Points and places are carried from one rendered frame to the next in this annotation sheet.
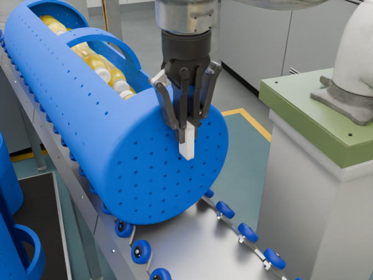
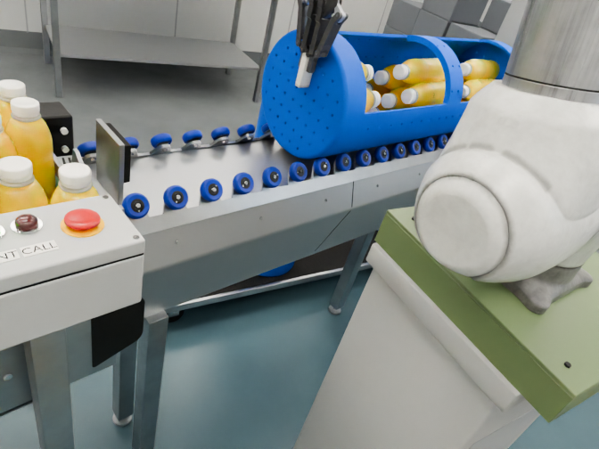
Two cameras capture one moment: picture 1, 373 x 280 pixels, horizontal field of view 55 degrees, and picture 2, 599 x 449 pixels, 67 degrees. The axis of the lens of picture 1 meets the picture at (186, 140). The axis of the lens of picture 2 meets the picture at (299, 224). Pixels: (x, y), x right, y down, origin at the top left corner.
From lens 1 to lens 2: 1.01 m
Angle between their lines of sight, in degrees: 58
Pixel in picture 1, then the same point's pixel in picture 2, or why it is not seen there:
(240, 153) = not seen: outside the picture
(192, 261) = (247, 162)
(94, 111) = not seen: hidden behind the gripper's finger
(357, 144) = (395, 218)
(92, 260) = (341, 283)
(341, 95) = not seen: hidden behind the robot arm
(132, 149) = (284, 52)
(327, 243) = (341, 358)
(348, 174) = (373, 252)
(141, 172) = (283, 77)
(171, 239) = (268, 157)
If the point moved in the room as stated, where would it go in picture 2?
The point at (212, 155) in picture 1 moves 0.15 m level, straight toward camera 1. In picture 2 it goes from (325, 119) to (257, 104)
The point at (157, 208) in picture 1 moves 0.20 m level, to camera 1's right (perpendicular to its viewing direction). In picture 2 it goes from (280, 125) to (290, 166)
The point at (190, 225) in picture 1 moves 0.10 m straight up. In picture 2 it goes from (284, 167) to (294, 129)
